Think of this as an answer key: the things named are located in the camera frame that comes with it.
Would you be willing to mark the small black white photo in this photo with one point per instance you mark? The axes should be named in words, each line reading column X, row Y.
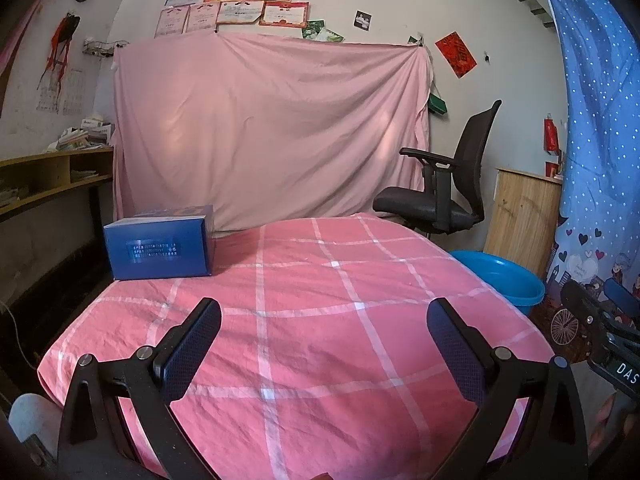
column 362, row 19

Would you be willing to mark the red cup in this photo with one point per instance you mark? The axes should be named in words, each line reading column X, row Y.
column 552, row 169

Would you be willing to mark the red knot wall ornament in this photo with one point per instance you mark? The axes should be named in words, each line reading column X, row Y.
column 62, row 40

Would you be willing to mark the pink hanging sheet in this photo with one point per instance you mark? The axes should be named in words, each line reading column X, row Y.
column 270, row 130

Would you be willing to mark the wooden shelf desk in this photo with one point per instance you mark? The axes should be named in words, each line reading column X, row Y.
column 45, row 190

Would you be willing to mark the green wall photos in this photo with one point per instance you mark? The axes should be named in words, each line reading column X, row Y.
column 322, row 32

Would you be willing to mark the flat paper stack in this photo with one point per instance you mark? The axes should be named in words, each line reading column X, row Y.
column 12, row 196
column 84, row 175

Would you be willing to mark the person's right hand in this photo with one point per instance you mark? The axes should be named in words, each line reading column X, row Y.
column 602, row 420

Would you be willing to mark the blue cardboard box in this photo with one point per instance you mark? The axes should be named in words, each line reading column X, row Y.
column 160, row 247

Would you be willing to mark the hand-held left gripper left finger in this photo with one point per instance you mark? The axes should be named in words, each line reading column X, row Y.
column 192, row 345

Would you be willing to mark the green hanging box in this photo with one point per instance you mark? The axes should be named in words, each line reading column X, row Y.
column 437, row 105

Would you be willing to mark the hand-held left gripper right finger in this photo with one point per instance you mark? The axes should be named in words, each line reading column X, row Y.
column 455, row 350

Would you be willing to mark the pink window curtain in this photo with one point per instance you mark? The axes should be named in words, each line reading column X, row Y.
column 17, row 30

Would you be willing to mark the light wooden cabinet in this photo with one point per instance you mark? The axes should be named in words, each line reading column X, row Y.
column 522, row 215

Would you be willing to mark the red paper wall poster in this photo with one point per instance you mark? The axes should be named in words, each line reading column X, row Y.
column 454, row 54

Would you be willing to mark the blue plastic basin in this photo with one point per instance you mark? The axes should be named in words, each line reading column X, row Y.
column 505, row 285

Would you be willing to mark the black office chair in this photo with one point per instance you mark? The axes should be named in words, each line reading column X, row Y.
column 435, row 205

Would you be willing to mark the pink checked tablecloth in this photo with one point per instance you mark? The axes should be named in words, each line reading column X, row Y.
column 320, row 350

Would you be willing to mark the red hanging ornament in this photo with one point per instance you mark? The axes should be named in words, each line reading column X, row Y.
column 551, row 135

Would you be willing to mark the blue dotted curtain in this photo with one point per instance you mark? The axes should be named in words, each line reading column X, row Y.
column 595, row 110

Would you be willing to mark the white wall calendar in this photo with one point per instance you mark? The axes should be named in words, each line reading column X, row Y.
column 65, row 97

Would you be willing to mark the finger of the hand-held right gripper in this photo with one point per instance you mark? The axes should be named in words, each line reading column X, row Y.
column 622, row 297
column 577, row 300

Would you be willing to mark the pile of newspapers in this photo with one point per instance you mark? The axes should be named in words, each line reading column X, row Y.
column 80, row 137

